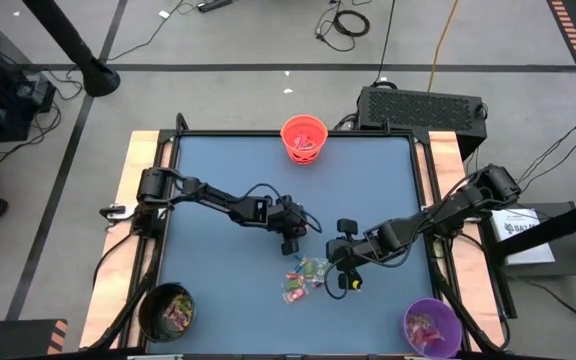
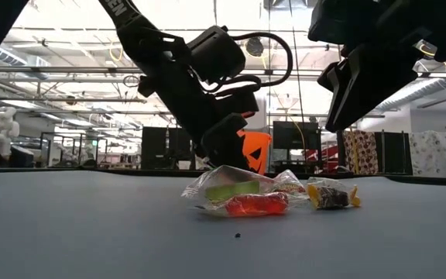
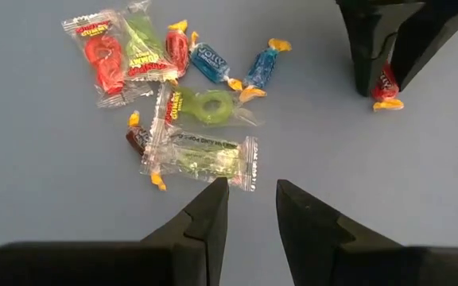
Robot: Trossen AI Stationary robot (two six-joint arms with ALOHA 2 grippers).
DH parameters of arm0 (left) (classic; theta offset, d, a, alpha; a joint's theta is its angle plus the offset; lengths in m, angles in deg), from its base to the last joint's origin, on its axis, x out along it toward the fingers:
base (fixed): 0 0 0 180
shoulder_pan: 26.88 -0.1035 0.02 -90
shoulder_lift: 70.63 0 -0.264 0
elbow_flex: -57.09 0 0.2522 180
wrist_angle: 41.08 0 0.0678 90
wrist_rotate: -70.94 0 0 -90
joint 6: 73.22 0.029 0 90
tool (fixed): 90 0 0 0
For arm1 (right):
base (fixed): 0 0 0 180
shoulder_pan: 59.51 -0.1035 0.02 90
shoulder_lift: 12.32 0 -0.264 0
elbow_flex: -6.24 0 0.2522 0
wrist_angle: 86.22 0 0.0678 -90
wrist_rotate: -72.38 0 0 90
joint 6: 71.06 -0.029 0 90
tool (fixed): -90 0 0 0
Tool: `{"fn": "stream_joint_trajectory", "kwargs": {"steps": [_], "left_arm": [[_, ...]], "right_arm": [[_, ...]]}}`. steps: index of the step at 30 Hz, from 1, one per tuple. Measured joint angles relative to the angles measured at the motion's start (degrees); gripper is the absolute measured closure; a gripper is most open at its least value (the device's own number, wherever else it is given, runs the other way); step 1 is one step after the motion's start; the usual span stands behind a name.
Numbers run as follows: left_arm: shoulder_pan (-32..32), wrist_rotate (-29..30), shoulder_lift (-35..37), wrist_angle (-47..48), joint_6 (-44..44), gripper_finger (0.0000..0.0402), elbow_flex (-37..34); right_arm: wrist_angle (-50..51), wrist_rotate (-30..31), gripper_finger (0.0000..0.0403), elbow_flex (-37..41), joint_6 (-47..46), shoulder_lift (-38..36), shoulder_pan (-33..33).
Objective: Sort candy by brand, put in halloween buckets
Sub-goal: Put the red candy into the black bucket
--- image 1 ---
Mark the black aluminium table frame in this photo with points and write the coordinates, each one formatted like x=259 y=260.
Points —
x=218 y=133

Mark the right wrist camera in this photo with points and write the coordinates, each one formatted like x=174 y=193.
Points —
x=347 y=226

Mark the blue candy yellow ends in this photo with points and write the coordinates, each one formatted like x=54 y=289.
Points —
x=299 y=258

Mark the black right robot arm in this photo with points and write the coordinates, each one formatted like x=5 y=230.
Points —
x=443 y=212

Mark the black side table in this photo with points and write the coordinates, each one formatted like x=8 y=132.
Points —
x=575 y=265

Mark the purple plastic bucket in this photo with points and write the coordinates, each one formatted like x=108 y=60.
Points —
x=450 y=320

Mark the white printed booklet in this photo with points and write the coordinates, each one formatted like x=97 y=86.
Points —
x=523 y=235

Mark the black pole stand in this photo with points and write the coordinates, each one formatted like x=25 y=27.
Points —
x=68 y=37

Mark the orange pumpkin face bucket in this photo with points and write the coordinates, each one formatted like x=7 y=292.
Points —
x=288 y=125

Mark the clear wrapper red-green print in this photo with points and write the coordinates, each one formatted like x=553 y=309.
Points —
x=315 y=269

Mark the black perforated computer case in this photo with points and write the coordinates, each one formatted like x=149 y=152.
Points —
x=420 y=112

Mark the green gummy clear wrapper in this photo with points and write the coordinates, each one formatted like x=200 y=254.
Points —
x=293 y=284

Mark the red white candy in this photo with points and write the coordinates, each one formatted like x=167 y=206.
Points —
x=170 y=318

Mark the brown candy yellow ends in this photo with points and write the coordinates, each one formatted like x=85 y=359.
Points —
x=318 y=284

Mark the black skull print bucket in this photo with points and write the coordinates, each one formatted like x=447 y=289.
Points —
x=150 y=320

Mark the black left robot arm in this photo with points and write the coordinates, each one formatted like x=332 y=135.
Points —
x=218 y=200

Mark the blue-grey table mat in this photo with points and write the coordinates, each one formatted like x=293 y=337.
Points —
x=228 y=160

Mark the black power strip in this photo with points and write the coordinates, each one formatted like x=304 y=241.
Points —
x=214 y=5

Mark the green taffy yellow ends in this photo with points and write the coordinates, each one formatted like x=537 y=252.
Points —
x=183 y=305

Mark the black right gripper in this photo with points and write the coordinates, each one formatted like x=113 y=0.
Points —
x=348 y=250

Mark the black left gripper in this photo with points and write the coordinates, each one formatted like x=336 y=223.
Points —
x=288 y=220

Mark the red yellow wrapped candy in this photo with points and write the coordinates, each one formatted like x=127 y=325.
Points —
x=294 y=275

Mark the black diagonal beam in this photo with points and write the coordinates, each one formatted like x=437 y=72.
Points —
x=558 y=225

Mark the red gummy clear wrapper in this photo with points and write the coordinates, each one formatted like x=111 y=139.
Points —
x=294 y=296

